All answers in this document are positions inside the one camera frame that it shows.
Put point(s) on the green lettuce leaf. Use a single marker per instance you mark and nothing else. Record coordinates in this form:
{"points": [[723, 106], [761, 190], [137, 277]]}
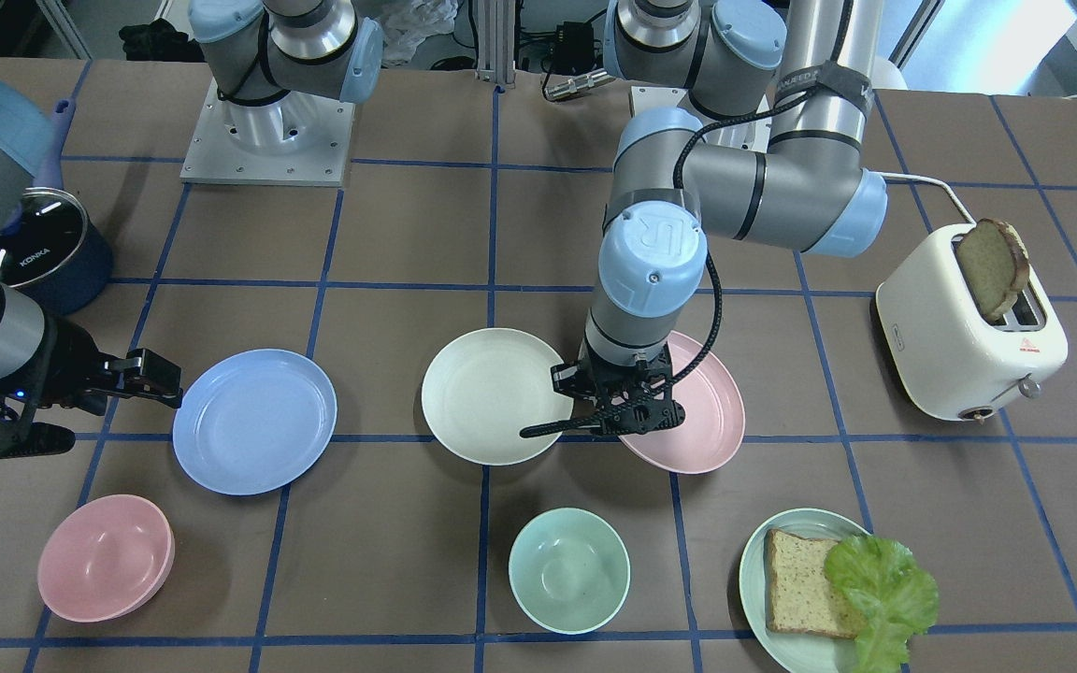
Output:
{"points": [[896, 598]]}

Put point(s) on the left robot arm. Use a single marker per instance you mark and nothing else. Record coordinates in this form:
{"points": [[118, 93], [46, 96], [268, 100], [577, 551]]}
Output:
{"points": [[766, 148]]}

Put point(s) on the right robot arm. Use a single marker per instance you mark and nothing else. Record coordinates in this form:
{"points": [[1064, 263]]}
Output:
{"points": [[266, 57]]}

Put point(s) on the bread slice on plate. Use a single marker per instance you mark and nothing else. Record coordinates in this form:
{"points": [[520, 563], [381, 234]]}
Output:
{"points": [[801, 598]]}

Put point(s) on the blue plate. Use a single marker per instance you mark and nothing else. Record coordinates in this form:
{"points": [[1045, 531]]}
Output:
{"points": [[255, 422]]}

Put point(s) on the green plate with food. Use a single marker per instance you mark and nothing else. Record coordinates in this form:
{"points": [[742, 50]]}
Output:
{"points": [[794, 652]]}

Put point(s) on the white toaster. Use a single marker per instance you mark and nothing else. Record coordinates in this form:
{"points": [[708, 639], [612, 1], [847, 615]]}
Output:
{"points": [[951, 363]]}

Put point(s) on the cream white plate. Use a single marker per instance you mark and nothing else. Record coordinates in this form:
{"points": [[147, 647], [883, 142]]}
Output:
{"points": [[485, 387]]}

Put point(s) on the pink plate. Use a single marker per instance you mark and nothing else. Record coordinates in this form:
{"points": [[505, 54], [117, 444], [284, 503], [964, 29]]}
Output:
{"points": [[712, 431]]}

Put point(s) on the toast slice in toaster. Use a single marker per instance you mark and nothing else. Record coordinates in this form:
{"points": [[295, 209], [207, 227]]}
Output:
{"points": [[994, 263]]}

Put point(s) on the mint green bowl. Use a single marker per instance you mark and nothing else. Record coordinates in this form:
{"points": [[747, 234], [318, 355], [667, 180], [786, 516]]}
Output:
{"points": [[569, 571]]}

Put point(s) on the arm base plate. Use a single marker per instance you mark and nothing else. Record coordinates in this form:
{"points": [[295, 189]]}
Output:
{"points": [[641, 98], [303, 140]]}

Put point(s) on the glass pot lid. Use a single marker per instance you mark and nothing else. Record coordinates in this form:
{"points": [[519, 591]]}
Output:
{"points": [[50, 226]]}

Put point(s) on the pink bowl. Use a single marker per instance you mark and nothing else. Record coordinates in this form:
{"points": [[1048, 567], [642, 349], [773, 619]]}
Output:
{"points": [[106, 559]]}

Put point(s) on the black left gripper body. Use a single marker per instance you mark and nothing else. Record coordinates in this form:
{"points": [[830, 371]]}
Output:
{"points": [[565, 378]]}

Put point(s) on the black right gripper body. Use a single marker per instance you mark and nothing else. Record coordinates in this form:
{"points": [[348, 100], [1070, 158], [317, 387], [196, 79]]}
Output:
{"points": [[71, 362]]}

